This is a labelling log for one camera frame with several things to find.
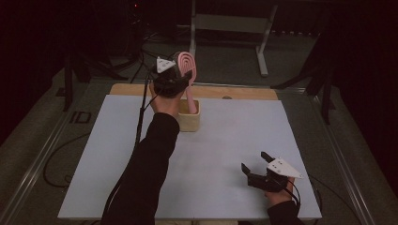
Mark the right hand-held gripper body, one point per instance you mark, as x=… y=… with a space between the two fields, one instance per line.
x=269 y=182

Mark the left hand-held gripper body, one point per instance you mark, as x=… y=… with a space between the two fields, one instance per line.
x=169 y=86

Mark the pink hairbrush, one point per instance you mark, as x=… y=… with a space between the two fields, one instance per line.
x=187 y=62

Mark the beige square cup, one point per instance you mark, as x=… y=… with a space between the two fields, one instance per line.
x=189 y=123

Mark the person's right hand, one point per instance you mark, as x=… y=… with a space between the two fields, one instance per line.
x=280 y=197

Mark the person's left hand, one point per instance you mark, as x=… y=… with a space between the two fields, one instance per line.
x=165 y=104

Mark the white board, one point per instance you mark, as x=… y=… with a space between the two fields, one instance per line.
x=219 y=156

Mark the white metal stand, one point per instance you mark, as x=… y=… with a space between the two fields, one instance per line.
x=233 y=23

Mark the black stand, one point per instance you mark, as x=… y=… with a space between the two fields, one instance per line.
x=68 y=84
x=326 y=93

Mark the aluminium rail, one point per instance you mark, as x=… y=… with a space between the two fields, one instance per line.
x=34 y=165
x=342 y=165

